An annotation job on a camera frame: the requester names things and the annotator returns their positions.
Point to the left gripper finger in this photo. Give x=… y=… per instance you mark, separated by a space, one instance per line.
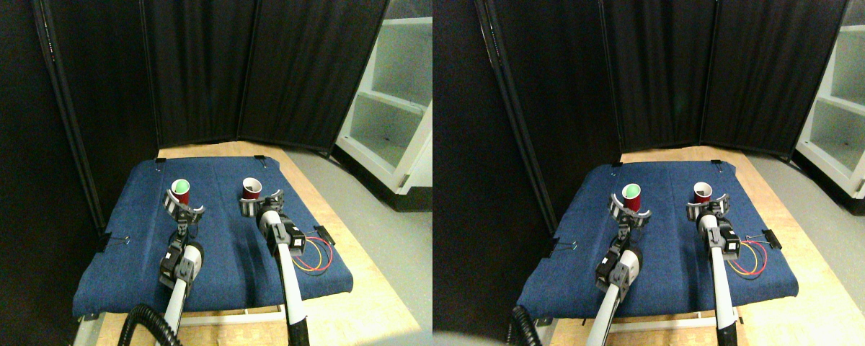
x=195 y=213
x=642 y=218
x=616 y=207
x=171 y=204

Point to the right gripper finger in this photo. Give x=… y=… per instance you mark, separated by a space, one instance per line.
x=695 y=211
x=249 y=208
x=723 y=202
x=277 y=199

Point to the red cup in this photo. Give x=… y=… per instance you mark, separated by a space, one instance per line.
x=631 y=202
x=181 y=197
x=703 y=197
x=251 y=193

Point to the green ball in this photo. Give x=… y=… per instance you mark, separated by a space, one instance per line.
x=632 y=192
x=182 y=187

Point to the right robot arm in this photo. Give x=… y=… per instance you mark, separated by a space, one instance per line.
x=724 y=288
x=288 y=288

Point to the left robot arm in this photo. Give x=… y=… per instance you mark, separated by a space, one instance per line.
x=180 y=274
x=620 y=277

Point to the dark blue cloth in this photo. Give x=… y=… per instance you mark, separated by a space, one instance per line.
x=223 y=252
x=670 y=259

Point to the black curtain stand pole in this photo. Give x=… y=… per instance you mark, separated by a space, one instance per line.
x=515 y=108
x=71 y=108

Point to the white shelf unit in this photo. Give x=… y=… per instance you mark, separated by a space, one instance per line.
x=858 y=108
x=396 y=101

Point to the white metal frame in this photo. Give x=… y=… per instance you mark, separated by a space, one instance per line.
x=223 y=313
x=663 y=321

